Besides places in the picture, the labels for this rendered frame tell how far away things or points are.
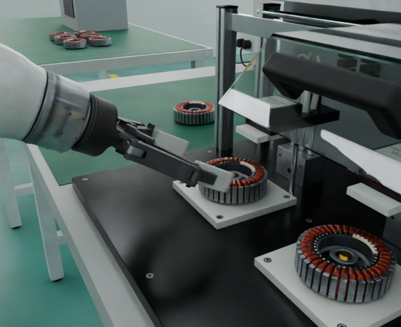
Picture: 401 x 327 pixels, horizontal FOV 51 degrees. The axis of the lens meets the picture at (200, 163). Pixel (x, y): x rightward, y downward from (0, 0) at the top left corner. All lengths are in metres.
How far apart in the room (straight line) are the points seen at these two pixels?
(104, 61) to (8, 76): 1.49
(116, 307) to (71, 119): 0.23
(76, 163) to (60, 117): 0.41
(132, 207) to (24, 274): 1.24
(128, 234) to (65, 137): 0.18
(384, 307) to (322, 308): 0.07
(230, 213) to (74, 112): 0.28
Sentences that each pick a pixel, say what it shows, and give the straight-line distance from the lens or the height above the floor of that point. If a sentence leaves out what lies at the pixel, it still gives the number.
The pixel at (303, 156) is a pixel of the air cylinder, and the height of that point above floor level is 0.82.
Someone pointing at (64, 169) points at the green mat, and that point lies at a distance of 0.89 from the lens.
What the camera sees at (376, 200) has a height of 0.88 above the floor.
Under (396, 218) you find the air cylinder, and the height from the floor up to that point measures 0.81.
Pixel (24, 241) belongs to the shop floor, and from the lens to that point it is 2.09.
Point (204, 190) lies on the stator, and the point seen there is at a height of 0.80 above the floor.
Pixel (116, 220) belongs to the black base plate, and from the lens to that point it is 0.66.
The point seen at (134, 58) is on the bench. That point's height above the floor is 0.74.
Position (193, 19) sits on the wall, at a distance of 5.70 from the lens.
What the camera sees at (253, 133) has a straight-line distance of 0.67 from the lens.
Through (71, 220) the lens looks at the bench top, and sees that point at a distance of 0.72.
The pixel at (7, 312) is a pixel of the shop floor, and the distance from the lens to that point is 1.74.
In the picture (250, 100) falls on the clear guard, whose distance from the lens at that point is 0.36.
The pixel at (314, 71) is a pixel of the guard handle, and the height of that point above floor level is 1.06.
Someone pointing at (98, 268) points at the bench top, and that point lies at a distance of 0.61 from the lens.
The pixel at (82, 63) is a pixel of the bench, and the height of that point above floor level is 0.74.
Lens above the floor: 1.12
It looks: 25 degrees down
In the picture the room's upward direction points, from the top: straight up
